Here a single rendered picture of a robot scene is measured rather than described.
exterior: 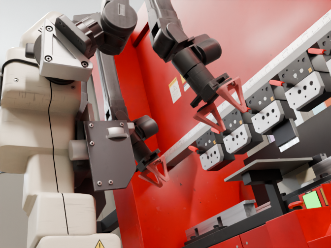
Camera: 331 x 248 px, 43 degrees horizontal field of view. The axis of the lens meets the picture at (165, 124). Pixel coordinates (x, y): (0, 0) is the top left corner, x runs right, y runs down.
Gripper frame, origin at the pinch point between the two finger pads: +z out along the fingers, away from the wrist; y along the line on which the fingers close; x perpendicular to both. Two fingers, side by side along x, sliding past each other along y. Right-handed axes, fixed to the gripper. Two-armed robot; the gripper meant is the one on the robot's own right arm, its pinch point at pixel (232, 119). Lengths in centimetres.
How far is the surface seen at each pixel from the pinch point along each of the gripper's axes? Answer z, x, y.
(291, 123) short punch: 11, -55, 37
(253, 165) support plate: 13.4, -25.0, 33.0
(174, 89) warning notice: -39, -70, 97
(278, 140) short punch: 13, -53, 45
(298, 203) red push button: 25.9, -8.1, 9.4
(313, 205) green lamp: 30.1, -15.8, 13.7
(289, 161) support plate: 20, -38, 32
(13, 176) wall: -132, -61, 432
